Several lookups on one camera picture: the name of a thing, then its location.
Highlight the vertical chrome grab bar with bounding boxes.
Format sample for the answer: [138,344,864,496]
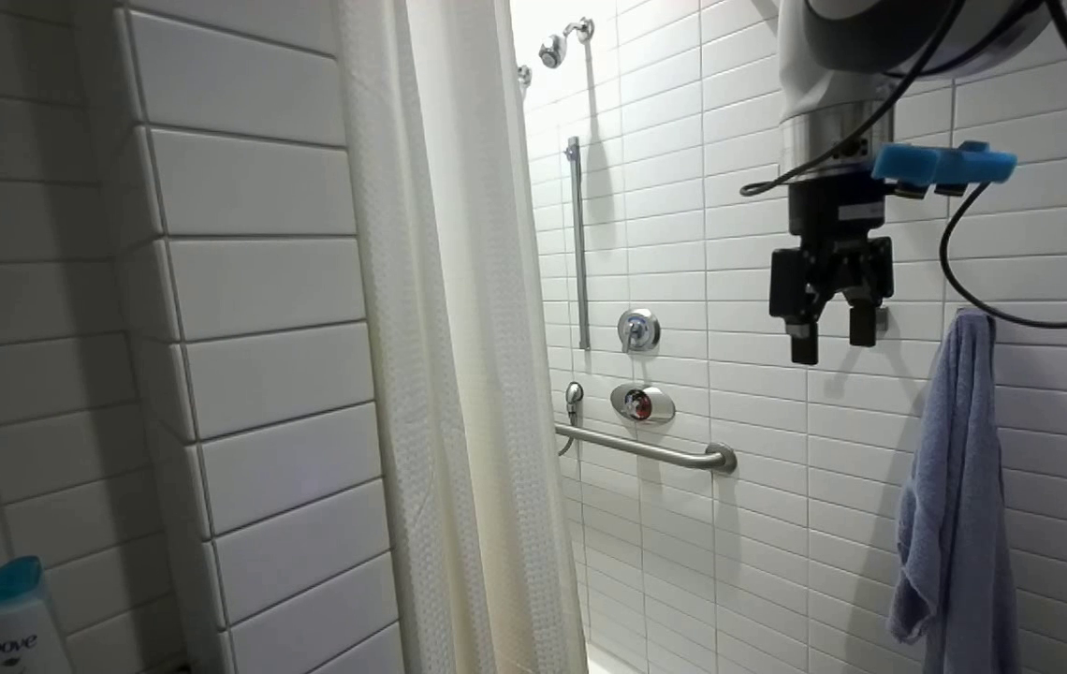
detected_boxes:
[559,132,596,355]

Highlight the long chrome grab bar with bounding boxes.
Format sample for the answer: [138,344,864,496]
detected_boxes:
[549,419,741,479]

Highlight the white shower curtain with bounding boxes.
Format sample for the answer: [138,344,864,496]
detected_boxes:
[331,0,596,674]

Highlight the blue towel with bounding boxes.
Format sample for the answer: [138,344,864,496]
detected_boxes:
[887,309,1027,674]

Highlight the chrome shower head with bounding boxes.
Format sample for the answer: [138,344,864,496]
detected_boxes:
[536,12,601,77]

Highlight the round chrome shower valve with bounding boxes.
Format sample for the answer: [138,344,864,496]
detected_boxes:
[615,304,666,359]

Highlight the chrome diverter handle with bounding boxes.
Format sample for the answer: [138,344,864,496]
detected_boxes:
[606,382,682,432]

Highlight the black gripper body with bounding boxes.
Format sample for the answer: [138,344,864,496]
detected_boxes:
[762,167,899,320]

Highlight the white teal Dove bottle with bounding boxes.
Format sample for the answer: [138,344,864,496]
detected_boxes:
[0,550,76,674]

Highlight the black cable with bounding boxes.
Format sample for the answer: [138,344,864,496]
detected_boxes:
[736,0,1067,339]

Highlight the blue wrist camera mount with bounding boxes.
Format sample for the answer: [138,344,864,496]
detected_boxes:
[869,139,1023,199]

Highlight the small chrome hose outlet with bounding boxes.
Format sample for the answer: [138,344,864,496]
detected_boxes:
[559,377,586,432]

